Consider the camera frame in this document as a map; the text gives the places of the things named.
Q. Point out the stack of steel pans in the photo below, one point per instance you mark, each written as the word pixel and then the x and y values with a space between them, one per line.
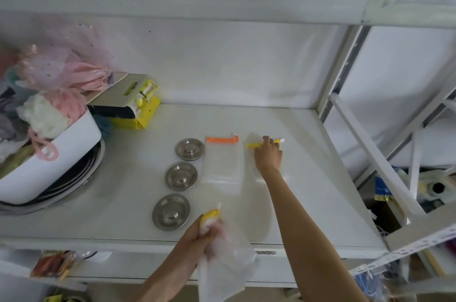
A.
pixel 76 184

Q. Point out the person's left fingers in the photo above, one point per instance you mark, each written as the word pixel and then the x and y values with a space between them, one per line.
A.
pixel 213 234

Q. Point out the clear yellow-zip bag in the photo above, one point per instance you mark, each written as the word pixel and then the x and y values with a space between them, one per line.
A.
pixel 251 145
pixel 228 266

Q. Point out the white metal shelf rack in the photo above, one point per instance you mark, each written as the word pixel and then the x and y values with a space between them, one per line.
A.
pixel 213 2

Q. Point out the person's right fingers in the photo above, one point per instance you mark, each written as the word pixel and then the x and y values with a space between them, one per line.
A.
pixel 273 144

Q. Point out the yellow carded product package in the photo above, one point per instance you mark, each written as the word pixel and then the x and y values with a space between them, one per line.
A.
pixel 135 106

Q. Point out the clear orange-zip bag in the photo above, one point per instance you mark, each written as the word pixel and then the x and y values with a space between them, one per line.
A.
pixel 222 166

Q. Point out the person's right forearm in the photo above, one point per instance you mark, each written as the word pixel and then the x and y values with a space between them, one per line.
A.
pixel 306 241

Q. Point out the pile of mesh bath sponges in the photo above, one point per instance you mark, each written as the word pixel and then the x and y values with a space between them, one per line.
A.
pixel 46 91

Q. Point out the white plastic basin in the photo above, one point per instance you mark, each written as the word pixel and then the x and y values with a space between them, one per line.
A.
pixel 60 166

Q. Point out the person's left hand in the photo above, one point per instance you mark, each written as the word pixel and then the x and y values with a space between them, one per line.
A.
pixel 194 241

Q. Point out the person's right hand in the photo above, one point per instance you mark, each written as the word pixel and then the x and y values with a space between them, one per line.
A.
pixel 268 159

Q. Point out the round steel sink strainer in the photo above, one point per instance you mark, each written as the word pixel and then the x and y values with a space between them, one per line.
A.
pixel 189 149
pixel 171 212
pixel 181 176

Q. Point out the person's left forearm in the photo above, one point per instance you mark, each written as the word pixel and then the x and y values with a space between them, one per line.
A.
pixel 167 280

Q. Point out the blue and yellow packet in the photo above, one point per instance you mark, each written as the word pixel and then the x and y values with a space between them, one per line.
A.
pixel 384 189

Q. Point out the colourful printed packet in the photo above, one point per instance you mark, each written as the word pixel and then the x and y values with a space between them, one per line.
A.
pixel 53 263

